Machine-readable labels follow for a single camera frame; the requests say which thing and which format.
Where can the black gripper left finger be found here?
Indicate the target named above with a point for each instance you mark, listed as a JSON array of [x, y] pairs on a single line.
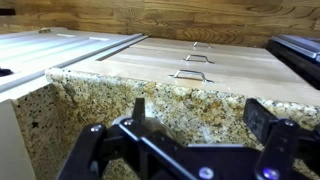
[[86, 150]]

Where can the black kitchen stove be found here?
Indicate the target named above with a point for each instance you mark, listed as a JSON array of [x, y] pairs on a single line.
[[296, 55]]

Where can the kitchen drawer cabinet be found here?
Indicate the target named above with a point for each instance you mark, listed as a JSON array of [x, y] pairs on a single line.
[[150, 60]]

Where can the white cabinet door panel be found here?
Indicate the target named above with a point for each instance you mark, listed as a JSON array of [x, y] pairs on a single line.
[[50, 50]]

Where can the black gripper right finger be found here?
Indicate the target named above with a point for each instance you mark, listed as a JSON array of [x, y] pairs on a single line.
[[278, 146]]

